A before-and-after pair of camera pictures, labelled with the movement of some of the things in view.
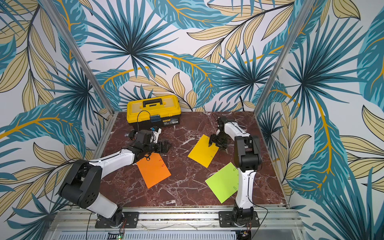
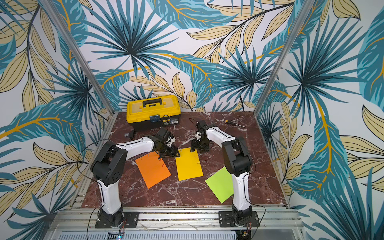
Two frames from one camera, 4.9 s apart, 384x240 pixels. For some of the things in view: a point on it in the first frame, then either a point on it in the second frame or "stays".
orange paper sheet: [153, 169] stays
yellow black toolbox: [151, 113] stays
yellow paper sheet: [202, 153] -> [188, 164]
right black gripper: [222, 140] -> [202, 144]
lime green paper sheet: [224, 182] stays
